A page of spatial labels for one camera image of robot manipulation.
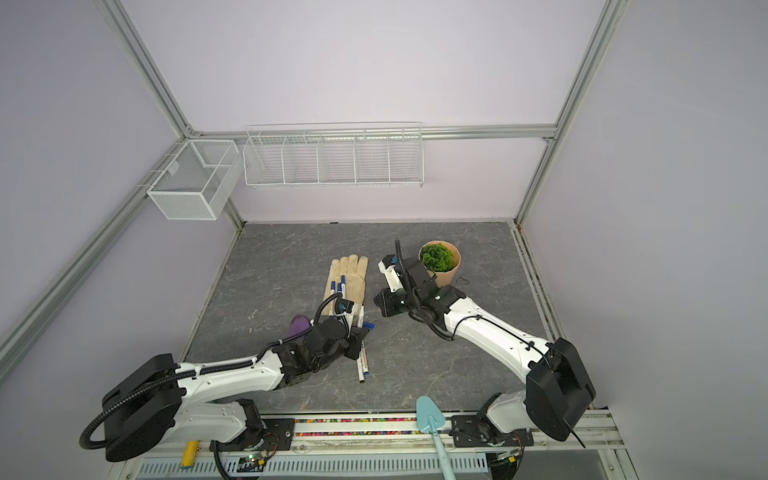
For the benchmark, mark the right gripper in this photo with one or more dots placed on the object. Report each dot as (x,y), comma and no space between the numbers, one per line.
(387,305)

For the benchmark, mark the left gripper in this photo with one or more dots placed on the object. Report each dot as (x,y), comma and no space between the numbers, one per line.
(355,341)

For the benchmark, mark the white marker pen four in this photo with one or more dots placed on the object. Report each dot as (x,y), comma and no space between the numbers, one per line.
(360,317)

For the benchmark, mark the white marker pen five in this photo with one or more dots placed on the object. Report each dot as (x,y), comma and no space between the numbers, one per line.
(360,371)

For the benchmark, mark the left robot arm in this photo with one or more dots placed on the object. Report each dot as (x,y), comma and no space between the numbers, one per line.
(166,402)

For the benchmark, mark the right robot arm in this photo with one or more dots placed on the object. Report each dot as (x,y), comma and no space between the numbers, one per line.
(558,389)

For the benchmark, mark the white marker pen six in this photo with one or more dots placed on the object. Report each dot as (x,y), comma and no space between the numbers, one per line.
(364,362)

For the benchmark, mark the tan pot with green plant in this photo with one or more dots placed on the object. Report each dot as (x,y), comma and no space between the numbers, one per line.
(441,259)

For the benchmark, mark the beige fabric glove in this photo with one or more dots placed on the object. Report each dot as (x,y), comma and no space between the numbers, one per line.
(354,267)

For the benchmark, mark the light blue shovel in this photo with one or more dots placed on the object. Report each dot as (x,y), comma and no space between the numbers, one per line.
(430,420)

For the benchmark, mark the white mesh box basket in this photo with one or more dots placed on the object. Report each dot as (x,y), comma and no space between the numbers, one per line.
(198,181)

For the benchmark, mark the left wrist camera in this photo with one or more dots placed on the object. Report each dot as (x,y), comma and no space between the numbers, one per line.
(343,307)

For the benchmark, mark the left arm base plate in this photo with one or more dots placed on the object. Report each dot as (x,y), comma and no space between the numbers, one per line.
(276,435)

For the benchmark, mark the white wire shelf basket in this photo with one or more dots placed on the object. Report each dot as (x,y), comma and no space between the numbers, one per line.
(334,154)

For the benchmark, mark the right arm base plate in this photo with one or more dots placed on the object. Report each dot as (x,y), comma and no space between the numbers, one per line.
(471,431)

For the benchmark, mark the yellow handled tool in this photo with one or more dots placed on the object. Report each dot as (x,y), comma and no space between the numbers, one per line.
(189,455)

